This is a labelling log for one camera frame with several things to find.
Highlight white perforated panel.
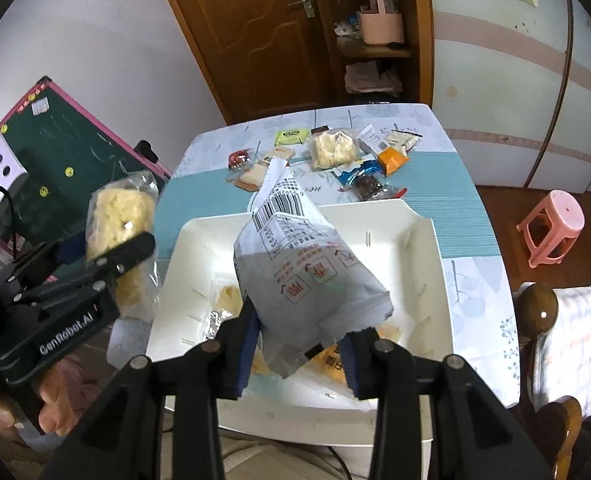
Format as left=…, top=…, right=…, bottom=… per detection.
left=0, top=115, right=28, bottom=221

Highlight person's left hand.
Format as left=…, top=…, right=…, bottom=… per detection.
left=0, top=354, right=97, bottom=437

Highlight silver foil packet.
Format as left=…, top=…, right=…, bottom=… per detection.
left=208, top=310, right=237, bottom=339

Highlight brown wooden door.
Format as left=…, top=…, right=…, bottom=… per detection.
left=150, top=0, right=337, bottom=126

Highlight white yellow snack packet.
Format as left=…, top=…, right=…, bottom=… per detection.
left=385, top=127, right=423, bottom=153

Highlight pink basket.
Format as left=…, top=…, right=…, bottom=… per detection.
left=355, top=0, right=406, bottom=46

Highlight grey printed snack bag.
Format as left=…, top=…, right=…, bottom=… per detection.
left=232, top=157, right=393, bottom=381

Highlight checkered cloth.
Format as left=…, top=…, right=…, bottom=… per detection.
left=533, top=282, right=591, bottom=421

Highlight blue snack packet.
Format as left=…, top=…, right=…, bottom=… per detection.
left=333, top=159, right=382, bottom=186

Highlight small white packet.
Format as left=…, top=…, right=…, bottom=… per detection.
left=358, top=124, right=381, bottom=151

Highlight orange yellow snack packet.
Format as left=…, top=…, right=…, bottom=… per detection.
left=305, top=342, right=361, bottom=396

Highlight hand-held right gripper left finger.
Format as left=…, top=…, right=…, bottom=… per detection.
left=38, top=297, right=261, bottom=480

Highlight pale yellow snack packet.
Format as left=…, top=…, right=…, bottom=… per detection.
left=214, top=284, right=244, bottom=317

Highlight wooden shelf unit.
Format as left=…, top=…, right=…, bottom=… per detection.
left=318, top=0, right=435, bottom=108

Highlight folded clothes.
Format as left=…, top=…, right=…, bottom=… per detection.
left=344, top=60, right=403, bottom=95

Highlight clear packet with brown cake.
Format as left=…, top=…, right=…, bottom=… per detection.
left=343, top=175, right=409, bottom=203

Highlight pale wardrobe with pink stripes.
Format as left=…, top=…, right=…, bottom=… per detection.
left=425, top=0, right=591, bottom=196

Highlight green chalkboard with pink frame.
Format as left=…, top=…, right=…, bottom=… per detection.
left=0, top=76, right=171, bottom=261

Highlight pink plastic stool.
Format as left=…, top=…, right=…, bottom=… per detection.
left=516, top=189, right=586, bottom=268

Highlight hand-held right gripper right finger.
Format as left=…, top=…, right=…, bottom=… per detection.
left=338, top=327, right=556, bottom=480

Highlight clear packet of yellow crisps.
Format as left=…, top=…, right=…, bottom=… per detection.
left=308, top=127, right=363, bottom=171

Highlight black cable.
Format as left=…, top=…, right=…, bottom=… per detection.
left=0, top=184, right=26, bottom=266

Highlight clear packet of yellow noodles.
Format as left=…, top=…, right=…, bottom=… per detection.
left=84, top=170, right=163, bottom=321

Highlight wooden chair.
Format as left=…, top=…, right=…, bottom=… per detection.
left=515, top=282, right=583, bottom=480

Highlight white square tray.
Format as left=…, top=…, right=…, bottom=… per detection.
left=145, top=199, right=456, bottom=418

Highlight green snack packet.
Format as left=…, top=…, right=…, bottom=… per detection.
left=274, top=127, right=311, bottom=147

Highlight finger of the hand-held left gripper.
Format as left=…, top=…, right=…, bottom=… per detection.
left=20, top=232, right=157, bottom=307
left=6, top=240, right=88, bottom=291

